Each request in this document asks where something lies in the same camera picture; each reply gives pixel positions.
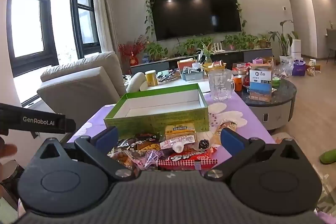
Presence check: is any white pouch with cap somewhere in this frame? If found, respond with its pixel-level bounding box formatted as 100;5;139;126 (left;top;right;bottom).
160;135;196;153

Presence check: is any dark round coffee table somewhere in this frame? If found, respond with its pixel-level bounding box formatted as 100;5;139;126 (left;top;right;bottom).
236;74;297;131

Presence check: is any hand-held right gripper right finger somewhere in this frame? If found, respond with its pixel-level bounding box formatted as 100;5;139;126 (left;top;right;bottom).
205;128;302;182

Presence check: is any yellow snack packet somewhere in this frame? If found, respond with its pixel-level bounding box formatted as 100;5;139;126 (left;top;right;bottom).
165;124;197;139

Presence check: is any yellow woven basket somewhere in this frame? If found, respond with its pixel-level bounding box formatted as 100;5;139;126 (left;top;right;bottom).
203;62;227;74

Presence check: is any potted green plant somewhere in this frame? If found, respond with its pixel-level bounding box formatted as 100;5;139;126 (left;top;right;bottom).
182;38;200;56
223;33;242;51
146;41;169;61
258;33;271;49

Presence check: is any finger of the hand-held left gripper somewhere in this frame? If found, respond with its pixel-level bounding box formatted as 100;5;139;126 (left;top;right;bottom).
64;119;76;133

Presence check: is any cream sofa armrest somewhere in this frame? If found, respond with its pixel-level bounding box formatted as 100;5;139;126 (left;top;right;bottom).
126;72;146;94

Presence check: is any red flower decoration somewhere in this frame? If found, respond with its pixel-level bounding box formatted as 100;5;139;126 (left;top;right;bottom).
118;35;148;66

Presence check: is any dark brown snack packet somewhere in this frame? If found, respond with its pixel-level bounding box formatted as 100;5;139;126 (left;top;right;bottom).
117;135;160;152

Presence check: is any grey chair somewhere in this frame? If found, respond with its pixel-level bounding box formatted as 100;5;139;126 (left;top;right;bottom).
325;28;336;64

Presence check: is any purple flower print tablecloth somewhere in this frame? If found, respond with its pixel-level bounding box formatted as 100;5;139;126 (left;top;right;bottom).
67;90;276;161

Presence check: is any yellow can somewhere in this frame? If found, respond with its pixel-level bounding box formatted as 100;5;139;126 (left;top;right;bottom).
145;70;158;87

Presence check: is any beige sofa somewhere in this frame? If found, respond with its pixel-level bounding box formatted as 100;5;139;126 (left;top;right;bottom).
37;51;127;115

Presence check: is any orange cone snack packet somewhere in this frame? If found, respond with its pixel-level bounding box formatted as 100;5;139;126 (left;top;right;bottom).
210;120;238;146

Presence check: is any green slipper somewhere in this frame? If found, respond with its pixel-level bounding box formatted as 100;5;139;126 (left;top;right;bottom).
319;149;336;165

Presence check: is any blue white carton box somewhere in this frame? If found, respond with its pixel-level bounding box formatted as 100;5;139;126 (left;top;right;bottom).
249;67;274;102

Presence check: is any person's left hand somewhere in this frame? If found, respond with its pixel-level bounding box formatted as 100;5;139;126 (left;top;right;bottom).
0;144;18;159

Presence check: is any clear glass mug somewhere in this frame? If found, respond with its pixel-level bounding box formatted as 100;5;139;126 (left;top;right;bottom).
208;69;236;102

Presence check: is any white round table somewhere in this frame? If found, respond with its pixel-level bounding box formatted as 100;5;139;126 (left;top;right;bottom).
139;74;210;95

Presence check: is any green cardboard box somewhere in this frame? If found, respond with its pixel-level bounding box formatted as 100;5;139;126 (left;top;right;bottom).
104;84;210;136

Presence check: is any grey blue storage basket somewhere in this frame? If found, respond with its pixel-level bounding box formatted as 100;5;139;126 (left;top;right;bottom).
180;69;205;82

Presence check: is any purple bag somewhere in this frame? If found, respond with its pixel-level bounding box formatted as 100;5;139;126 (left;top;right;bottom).
292;60;306;77

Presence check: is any wall television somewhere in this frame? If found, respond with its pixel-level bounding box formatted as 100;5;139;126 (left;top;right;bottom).
149;0;242;41

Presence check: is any orange mug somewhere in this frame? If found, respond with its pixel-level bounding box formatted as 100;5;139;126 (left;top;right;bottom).
233;76;243;92

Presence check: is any clear star print packet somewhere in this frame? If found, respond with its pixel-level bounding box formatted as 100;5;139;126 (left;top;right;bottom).
136;149;168;169

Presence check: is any grey television cabinet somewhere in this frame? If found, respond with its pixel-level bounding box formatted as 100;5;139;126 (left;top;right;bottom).
130;48;273;75

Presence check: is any small dark plum packet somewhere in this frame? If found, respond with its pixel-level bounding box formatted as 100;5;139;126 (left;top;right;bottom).
196;138;210;150

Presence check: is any beige curtain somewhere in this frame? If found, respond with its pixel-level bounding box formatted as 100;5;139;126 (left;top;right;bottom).
92;0;119;57

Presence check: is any orange box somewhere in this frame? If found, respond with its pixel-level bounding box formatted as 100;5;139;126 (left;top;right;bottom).
177;59;198;71

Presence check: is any black framed window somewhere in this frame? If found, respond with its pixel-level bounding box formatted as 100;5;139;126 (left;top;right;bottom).
7;0;101;78

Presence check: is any red checkered snack packet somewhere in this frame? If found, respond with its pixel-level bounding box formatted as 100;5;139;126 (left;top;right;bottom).
157;148;219;171

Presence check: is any tall plant in white pot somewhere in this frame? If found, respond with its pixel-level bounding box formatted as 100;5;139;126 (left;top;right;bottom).
268;20;299;62

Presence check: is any white air purifier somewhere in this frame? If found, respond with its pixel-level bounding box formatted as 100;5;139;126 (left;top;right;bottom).
290;39;301;58

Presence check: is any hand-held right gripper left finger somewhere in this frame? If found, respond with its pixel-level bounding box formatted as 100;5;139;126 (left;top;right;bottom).
39;126;135;182

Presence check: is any spider plant in vase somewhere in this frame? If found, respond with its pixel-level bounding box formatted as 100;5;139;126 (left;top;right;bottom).
196;42;219;65

